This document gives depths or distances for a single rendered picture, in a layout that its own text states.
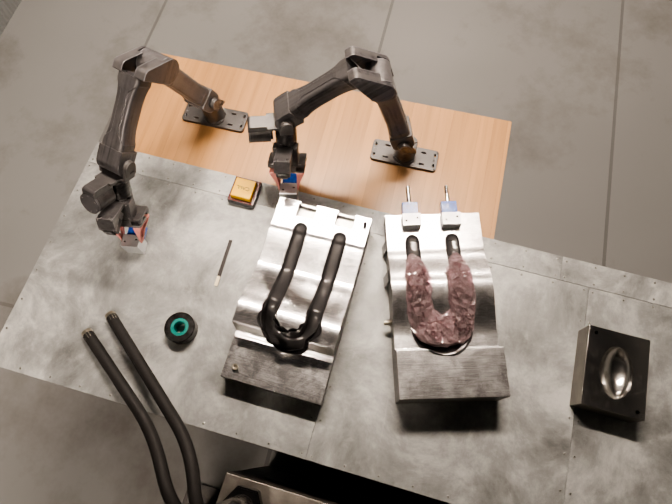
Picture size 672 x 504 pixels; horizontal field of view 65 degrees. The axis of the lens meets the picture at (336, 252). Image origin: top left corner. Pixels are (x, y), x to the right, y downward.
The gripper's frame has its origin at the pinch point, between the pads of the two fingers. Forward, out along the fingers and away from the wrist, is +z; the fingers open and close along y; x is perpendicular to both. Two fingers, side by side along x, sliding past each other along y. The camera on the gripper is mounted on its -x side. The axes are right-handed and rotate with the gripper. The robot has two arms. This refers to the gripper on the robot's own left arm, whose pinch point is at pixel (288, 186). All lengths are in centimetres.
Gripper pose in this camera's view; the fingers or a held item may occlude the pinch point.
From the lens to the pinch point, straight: 153.0
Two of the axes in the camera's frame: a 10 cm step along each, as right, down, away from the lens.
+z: -0.1, 7.7, 6.4
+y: 10.0, 0.4, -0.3
